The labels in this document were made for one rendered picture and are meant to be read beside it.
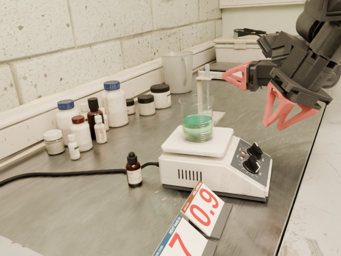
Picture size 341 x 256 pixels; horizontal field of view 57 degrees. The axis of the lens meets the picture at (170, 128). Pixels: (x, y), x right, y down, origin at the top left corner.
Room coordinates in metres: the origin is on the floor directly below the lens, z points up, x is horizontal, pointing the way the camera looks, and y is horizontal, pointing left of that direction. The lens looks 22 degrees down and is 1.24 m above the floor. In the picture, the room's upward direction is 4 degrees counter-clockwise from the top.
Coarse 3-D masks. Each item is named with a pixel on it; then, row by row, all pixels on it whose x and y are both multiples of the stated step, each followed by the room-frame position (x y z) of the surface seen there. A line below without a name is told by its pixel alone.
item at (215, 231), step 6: (222, 204) 0.46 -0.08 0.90; (228, 204) 0.46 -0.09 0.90; (180, 210) 0.40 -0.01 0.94; (222, 210) 0.44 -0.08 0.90; (228, 210) 0.44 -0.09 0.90; (186, 216) 0.40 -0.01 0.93; (216, 216) 0.43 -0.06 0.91; (222, 216) 0.43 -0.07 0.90; (192, 222) 0.41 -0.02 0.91; (216, 222) 0.41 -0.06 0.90; (222, 222) 0.41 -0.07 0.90; (198, 228) 0.40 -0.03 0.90; (210, 228) 0.40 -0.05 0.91; (216, 228) 0.40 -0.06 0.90; (222, 228) 0.40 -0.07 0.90; (204, 234) 0.39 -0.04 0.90; (210, 234) 0.39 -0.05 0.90; (216, 234) 0.39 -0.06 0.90
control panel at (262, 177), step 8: (240, 144) 0.57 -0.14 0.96; (248, 144) 0.58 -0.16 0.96; (240, 152) 0.54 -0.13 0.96; (232, 160) 0.50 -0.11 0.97; (240, 160) 0.51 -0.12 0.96; (256, 160) 0.54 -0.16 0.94; (264, 160) 0.55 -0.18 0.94; (240, 168) 0.49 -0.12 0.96; (264, 168) 0.52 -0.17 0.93; (248, 176) 0.47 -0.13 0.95; (256, 176) 0.48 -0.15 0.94; (264, 176) 0.49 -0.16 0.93; (264, 184) 0.47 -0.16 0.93
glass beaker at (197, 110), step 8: (184, 96) 0.58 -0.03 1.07; (192, 96) 0.59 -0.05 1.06; (200, 96) 0.59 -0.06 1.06; (208, 96) 0.58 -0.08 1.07; (184, 104) 0.54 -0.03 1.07; (192, 104) 0.53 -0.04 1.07; (200, 104) 0.53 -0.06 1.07; (208, 104) 0.54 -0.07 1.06; (184, 112) 0.54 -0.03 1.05; (192, 112) 0.53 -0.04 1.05; (200, 112) 0.53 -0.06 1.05; (208, 112) 0.54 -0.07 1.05; (184, 120) 0.54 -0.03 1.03; (192, 120) 0.53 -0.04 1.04; (200, 120) 0.53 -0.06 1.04; (208, 120) 0.54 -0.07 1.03; (184, 128) 0.54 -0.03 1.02; (192, 128) 0.53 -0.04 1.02; (200, 128) 0.53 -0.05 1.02; (208, 128) 0.54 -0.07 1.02; (184, 136) 0.55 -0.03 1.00; (192, 136) 0.53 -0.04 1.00; (200, 136) 0.53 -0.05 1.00; (208, 136) 0.54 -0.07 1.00; (200, 144) 0.53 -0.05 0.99
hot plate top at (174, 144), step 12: (180, 132) 0.60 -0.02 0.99; (216, 132) 0.58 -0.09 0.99; (228, 132) 0.58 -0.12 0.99; (168, 144) 0.54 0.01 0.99; (180, 144) 0.54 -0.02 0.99; (192, 144) 0.53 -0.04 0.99; (204, 144) 0.53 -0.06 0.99; (216, 144) 0.53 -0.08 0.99; (228, 144) 0.53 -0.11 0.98; (216, 156) 0.49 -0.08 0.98
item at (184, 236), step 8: (184, 224) 0.38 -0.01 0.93; (176, 232) 0.36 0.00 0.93; (184, 232) 0.37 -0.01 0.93; (192, 232) 0.37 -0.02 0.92; (176, 240) 0.35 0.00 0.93; (184, 240) 0.35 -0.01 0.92; (192, 240) 0.36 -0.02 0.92; (200, 240) 0.37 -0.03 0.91; (168, 248) 0.33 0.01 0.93; (176, 248) 0.34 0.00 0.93; (184, 248) 0.34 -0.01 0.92; (192, 248) 0.35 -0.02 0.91
